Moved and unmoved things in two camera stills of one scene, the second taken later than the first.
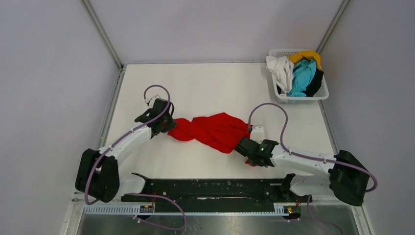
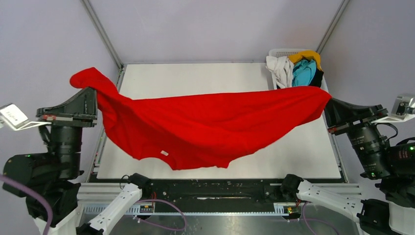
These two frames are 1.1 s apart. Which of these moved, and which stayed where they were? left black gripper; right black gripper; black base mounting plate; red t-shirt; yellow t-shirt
Moved: left black gripper; right black gripper; red t-shirt
Stayed: yellow t-shirt; black base mounting plate
